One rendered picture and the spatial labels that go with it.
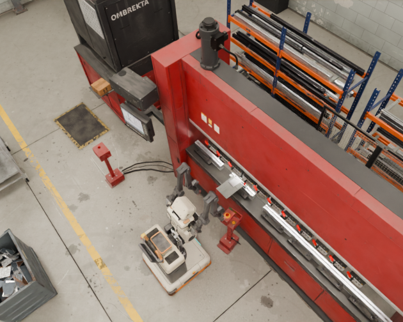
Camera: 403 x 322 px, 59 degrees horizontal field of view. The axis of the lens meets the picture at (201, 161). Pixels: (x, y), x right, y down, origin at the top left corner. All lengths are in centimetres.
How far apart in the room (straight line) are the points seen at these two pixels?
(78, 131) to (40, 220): 163
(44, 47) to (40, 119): 199
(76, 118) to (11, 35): 306
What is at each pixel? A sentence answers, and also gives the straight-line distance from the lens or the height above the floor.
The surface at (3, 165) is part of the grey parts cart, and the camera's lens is 601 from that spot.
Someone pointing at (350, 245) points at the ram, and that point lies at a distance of 330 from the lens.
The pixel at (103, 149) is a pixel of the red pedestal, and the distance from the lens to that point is 493.
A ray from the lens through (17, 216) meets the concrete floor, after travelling 584.
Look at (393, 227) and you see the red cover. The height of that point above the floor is 230.
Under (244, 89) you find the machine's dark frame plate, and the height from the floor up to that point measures 230.
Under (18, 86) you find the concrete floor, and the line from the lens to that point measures 762.
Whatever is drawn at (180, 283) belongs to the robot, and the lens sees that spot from 452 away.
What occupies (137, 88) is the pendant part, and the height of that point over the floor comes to 195.
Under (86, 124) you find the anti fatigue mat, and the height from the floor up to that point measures 1.
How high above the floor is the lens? 459
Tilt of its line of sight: 56 degrees down
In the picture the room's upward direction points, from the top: 4 degrees counter-clockwise
